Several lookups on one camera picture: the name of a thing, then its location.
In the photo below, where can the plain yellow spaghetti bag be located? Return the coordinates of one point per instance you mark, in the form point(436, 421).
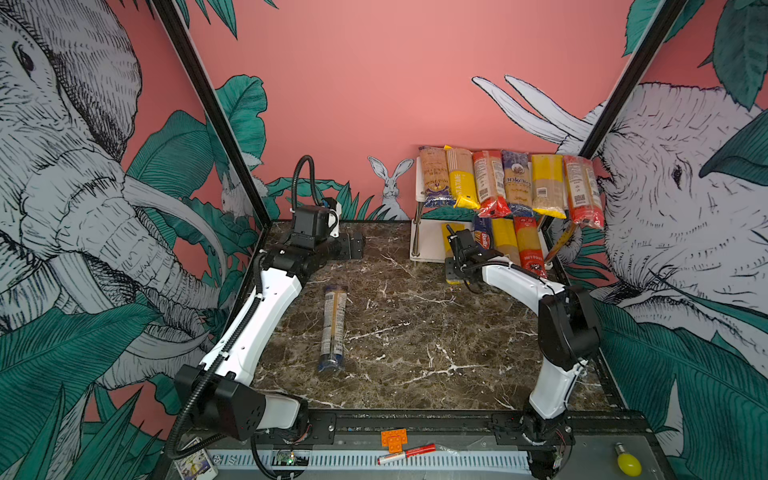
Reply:
point(505, 239)

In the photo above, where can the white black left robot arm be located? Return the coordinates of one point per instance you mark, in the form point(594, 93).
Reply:
point(219, 400)

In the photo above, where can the yellow light bulb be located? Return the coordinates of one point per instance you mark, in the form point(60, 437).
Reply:
point(628, 464)

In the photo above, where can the blue Barilla spaghetti box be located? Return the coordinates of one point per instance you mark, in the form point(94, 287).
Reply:
point(482, 231)

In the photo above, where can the orange plastic block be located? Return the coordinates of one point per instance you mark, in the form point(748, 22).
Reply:
point(394, 440)

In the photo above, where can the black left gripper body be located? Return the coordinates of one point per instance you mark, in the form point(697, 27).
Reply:
point(338, 248)

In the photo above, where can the white two-tier shelf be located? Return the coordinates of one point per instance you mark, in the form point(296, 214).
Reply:
point(426, 241)

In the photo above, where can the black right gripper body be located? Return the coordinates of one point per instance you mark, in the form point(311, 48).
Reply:
point(455, 268)

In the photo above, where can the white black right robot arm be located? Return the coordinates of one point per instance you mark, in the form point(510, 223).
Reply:
point(569, 331)

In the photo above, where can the clear blue-end spaghetti bag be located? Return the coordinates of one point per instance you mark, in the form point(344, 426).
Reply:
point(332, 342)

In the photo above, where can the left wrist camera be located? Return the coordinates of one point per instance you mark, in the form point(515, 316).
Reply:
point(334, 208)

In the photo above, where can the yellow-top spaghetti bag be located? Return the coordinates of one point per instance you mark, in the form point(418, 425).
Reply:
point(548, 185)

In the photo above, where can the red white marker pen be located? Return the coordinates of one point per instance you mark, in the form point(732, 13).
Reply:
point(406, 454)

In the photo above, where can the red double spaghetti bag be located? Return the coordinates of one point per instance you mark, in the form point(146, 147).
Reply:
point(583, 197)

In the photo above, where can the blue portrait spaghetti bag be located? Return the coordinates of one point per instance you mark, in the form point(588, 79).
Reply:
point(517, 183)

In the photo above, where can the yellow-end spaghetti bag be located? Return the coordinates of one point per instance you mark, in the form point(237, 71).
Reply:
point(461, 178)

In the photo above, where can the white perforated cable tray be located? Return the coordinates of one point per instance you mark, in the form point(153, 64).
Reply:
point(515, 462)

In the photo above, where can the red yellow narrow spaghetti bag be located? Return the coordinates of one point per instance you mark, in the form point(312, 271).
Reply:
point(529, 246)

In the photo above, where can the blue-bottom spaghetti bag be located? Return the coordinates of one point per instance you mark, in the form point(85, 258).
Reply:
point(436, 178)

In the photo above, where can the card box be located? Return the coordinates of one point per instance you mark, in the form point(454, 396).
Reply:
point(197, 466)

